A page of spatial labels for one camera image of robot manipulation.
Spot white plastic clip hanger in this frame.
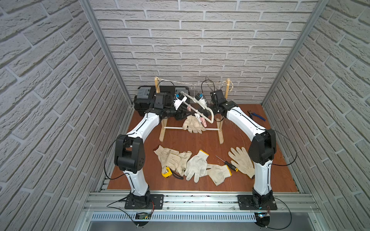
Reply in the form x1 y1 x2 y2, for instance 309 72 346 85
176 91 215 125

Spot wooden drying rack frame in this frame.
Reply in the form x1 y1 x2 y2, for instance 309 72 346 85
154 77 234 144

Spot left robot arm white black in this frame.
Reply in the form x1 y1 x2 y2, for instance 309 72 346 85
114 91 187 206

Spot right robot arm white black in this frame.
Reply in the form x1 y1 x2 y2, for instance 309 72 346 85
210 90 277 208

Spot pink clothes clip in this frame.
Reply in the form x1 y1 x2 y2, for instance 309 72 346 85
196 114 207 128

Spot grey plastic clip hanger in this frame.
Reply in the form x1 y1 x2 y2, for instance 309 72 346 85
201 77 233 95

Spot black plastic toolbox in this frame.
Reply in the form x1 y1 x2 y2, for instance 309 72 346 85
134 85 189 117

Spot white glove yellow cuff centre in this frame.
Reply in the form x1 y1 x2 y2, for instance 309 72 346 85
185 150 209 183

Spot white glove yellow cuff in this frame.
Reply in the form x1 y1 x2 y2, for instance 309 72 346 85
201 164 232 186
185 150 209 183

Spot yellow tape measure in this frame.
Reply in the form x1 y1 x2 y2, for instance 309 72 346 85
162 168 184 180

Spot yellow black screwdriver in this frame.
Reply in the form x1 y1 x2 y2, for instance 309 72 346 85
216 156 239 172

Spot white glove red cuff right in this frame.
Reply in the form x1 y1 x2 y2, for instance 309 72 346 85
228 147 255 179

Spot white glove yellow cuff lower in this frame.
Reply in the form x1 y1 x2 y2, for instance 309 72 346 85
201 164 232 186

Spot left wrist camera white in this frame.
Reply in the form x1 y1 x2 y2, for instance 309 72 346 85
174 95 188 110

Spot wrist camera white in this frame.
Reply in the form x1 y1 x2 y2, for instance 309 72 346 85
195 93 208 106
174 95 188 110

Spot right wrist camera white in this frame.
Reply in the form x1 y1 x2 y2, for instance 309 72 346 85
195 93 208 106

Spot blue handled pliers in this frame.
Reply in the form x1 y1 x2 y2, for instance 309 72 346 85
248 110 266 121

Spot twine rope on rack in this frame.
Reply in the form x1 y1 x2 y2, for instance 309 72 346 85
156 77 234 90

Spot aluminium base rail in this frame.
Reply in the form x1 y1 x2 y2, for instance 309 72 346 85
83 190 320 222

